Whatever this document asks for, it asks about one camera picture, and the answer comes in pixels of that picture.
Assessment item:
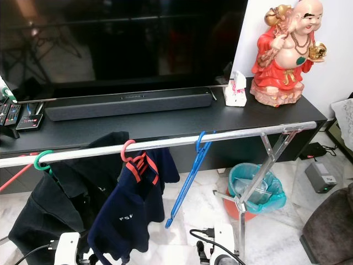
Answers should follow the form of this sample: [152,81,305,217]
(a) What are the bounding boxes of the teal plastic bin liner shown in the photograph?
[228,163,286,214]

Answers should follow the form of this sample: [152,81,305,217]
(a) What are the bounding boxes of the flat black device box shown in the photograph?
[298,142,329,161]

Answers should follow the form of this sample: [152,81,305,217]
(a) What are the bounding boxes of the blue clothes hanger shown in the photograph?
[164,131,216,229]

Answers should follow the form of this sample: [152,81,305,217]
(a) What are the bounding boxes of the coral pink clothes hanger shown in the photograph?
[120,139,138,163]

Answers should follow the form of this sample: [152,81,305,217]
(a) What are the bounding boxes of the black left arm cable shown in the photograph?
[26,242,59,265]

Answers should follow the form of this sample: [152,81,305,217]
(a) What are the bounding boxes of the white lace cloth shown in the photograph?
[331,97,353,151]

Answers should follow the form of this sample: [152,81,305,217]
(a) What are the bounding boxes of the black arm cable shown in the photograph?
[26,242,59,265]
[190,229,244,265]

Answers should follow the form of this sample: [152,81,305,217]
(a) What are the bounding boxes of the black remote control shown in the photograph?
[9,101,26,126]
[0,100,14,125]

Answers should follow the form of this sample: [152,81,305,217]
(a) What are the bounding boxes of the grey power adapter box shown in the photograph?
[304,161,341,194]

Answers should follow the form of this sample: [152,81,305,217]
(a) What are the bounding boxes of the black soundbar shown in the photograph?
[44,87,213,121]

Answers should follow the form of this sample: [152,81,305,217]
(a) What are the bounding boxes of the black flat screen television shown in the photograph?
[0,0,249,100]

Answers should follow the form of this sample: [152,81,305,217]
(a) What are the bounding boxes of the navy shirt red trim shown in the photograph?
[87,149,181,265]

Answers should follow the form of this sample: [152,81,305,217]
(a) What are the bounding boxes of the black TV cabinet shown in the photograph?
[0,86,328,191]

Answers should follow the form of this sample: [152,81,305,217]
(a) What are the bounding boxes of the small black set-top box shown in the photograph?
[15,113,44,131]

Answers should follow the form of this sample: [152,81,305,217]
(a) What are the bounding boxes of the white pink tissue pack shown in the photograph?
[224,71,248,107]

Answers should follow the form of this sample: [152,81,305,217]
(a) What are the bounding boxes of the green clothes hanger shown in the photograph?
[33,150,55,175]

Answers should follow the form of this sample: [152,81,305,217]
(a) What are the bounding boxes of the silver metal clothes rack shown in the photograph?
[0,121,318,265]

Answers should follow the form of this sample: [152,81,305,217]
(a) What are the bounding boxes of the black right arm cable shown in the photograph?
[190,229,244,265]

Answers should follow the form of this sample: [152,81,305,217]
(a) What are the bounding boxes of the red laughing Buddha statue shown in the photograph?
[251,0,328,107]

